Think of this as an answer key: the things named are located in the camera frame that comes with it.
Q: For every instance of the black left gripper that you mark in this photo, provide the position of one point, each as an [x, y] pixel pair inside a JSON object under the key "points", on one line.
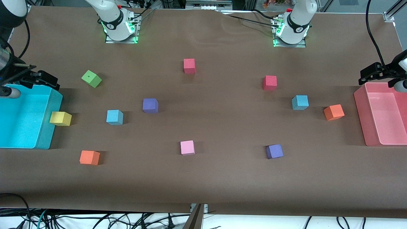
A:
{"points": [[382, 72]]}

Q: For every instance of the green foam block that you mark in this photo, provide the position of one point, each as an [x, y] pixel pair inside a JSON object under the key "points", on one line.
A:
{"points": [[91, 79]]}

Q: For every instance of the red foam block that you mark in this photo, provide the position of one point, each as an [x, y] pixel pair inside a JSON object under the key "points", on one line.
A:
{"points": [[189, 66], [269, 83]]}

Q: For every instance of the brown table cloth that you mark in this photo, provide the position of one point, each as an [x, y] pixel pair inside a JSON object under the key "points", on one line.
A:
{"points": [[203, 178]]}

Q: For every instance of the small metal bracket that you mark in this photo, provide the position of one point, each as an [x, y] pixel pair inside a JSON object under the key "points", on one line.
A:
{"points": [[206, 207]]}

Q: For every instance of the grey metal rack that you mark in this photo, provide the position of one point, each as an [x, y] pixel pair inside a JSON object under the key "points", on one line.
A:
{"points": [[206, 3]]}

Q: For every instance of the orange foam block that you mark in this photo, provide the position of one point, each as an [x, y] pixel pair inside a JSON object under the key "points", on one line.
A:
{"points": [[334, 112], [89, 157]]}

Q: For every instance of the yellow foam block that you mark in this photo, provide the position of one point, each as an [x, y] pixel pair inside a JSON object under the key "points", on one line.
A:
{"points": [[60, 118]]}

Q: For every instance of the cyan plastic bin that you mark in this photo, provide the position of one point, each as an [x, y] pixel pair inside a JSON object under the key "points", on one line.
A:
{"points": [[19, 124]]}

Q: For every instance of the pink foam block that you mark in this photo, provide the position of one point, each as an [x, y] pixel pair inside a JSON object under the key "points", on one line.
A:
{"points": [[187, 148]]}

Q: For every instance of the purple foam block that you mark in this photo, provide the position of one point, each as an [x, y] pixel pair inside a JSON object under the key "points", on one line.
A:
{"points": [[150, 106], [274, 151]]}

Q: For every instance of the light blue foam block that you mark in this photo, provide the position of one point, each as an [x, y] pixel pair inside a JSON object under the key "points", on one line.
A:
{"points": [[300, 102], [114, 117]]}

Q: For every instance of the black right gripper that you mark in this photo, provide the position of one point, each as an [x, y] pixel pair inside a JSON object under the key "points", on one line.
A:
{"points": [[19, 77]]}

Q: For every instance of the pink plastic bin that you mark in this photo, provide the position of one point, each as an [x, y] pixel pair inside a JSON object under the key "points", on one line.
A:
{"points": [[386, 117]]}

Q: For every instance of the aluminium corner bracket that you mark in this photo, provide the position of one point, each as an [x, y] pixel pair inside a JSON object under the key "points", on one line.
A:
{"points": [[28, 9], [388, 16]]}

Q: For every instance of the aluminium frame profile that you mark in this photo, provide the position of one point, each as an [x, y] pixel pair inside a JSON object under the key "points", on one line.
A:
{"points": [[399, 6]]}

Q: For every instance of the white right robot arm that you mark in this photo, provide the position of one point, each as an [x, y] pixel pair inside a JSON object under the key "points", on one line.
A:
{"points": [[114, 22]]}

